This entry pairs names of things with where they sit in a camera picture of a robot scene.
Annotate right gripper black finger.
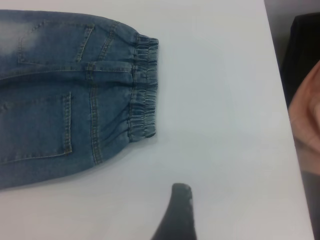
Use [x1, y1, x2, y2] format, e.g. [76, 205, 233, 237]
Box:
[149, 183, 198, 240]

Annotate blue denim printed shorts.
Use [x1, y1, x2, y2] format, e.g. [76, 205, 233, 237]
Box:
[0, 9, 160, 191]

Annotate black fabric object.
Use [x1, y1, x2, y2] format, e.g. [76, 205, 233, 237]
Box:
[280, 13, 320, 111]

